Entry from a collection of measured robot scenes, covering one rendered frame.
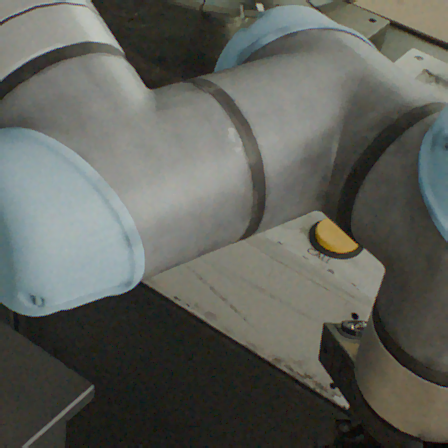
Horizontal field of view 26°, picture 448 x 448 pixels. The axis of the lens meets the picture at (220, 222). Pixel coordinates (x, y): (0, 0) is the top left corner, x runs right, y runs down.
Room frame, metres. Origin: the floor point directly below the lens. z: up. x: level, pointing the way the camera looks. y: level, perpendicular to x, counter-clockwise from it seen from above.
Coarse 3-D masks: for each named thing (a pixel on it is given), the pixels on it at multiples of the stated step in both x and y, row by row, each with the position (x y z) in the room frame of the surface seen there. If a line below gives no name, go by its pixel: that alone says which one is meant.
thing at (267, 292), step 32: (288, 224) 0.68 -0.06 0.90; (224, 256) 0.68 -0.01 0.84; (256, 256) 0.66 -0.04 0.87; (288, 256) 0.65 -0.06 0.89; (320, 256) 0.64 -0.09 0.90; (160, 288) 0.72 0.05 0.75; (192, 288) 0.69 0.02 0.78; (224, 288) 0.68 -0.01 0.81; (256, 288) 0.66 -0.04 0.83; (288, 288) 0.64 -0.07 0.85; (320, 288) 0.63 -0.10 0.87; (352, 288) 0.61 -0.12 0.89; (224, 320) 0.67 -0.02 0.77; (256, 320) 0.66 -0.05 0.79; (288, 320) 0.64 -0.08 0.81; (320, 320) 0.63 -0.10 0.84; (256, 352) 0.65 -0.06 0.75; (288, 352) 0.64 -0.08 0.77; (320, 384) 0.62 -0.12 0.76
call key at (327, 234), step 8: (320, 224) 0.67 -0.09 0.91; (328, 224) 0.68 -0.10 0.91; (320, 232) 0.66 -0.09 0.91; (328, 232) 0.66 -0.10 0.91; (336, 232) 0.67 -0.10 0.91; (320, 240) 0.66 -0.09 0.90; (328, 240) 0.65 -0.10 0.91; (336, 240) 0.66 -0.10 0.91; (344, 240) 0.66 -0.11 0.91; (352, 240) 0.66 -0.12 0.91; (328, 248) 0.65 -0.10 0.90; (336, 248) 0.65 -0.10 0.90; (344, 248) 0.65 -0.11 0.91; (352, 248) 0.65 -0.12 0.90
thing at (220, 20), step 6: (204, 0) 1.11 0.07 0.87; (204, 12) 1.11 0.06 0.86; (210, 18) 1.10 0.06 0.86; (216, 18) 1.09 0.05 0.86; (222, 18) 1.09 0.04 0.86; (228, 18) 1.09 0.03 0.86; (234, 18) 1.10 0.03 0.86; (240, 18) 1.10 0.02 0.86; (246, 18) 1.11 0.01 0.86; (216, 24) 1.09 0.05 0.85; (222, 24) 1.09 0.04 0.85; (228, 24) 1.09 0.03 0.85; (234, 24) 1.10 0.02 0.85; (240, 24) 1.10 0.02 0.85
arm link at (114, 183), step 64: (0, 0) 0.35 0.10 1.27; (64, 0) 0.36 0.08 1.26; (0, 64) 0.33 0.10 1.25; (64, 64) 0.33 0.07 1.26; (128, 64) 0.35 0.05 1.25; (0, 128) 0.31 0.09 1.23; (64, 128) 0.30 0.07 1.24; (128, 128) 0.31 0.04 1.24; (192, 128) 0.32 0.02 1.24; (0, 192) 0.27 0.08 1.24; (64, 192) 0.27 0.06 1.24; (128, 192) 0.29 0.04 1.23; (192, 192) 0.30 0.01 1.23; (256, 192) 0.32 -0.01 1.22; (0, 256) 0.27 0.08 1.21; (64, 256) 0.26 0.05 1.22; (128, 256) 0.27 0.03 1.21; (192, 256) 0.30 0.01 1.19
